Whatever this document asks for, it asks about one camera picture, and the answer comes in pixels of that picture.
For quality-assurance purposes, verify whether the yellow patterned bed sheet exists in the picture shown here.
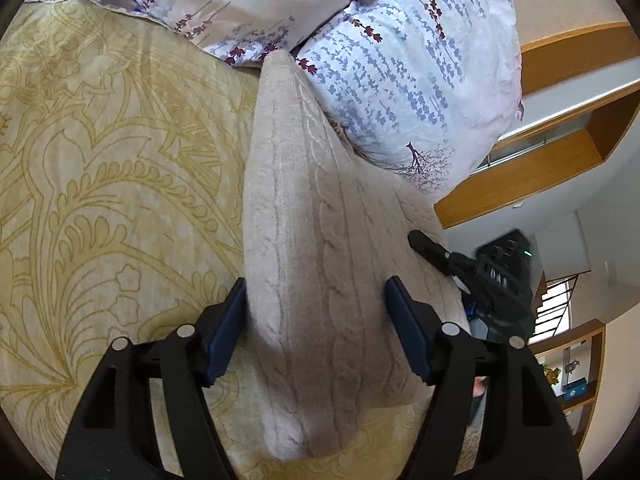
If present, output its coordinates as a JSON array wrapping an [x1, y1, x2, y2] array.
[[0, 0, 483, 480]]

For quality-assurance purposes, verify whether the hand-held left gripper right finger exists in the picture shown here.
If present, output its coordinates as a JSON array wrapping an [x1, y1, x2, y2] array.
[[384, 276, 584, 480]]

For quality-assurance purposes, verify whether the blue leaf print pillow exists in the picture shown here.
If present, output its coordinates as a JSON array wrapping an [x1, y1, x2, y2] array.
[[292, 0, 526, 196]]

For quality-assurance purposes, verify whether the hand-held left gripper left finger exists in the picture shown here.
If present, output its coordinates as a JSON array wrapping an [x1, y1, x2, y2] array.
[[55, 277, 249, 480]]

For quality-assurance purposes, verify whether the wooden shelf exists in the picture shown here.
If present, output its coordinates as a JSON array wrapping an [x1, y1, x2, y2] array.
[[530, 319, 607, 453]]

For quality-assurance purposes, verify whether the stair railing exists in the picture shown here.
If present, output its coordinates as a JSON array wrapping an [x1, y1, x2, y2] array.
[[534, 272, 586, 341]]

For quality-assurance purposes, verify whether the wooden headboard with glass panels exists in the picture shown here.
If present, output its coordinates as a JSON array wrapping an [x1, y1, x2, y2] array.
[[434, 22, 640, 230]]

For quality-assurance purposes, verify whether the beige cable-knit sweater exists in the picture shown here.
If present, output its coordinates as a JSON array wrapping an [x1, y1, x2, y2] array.
[[241, 51, 473, 463]]

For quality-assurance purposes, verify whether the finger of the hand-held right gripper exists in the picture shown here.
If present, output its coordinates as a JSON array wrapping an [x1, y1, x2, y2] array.
[[408, 230, 476, 291]]

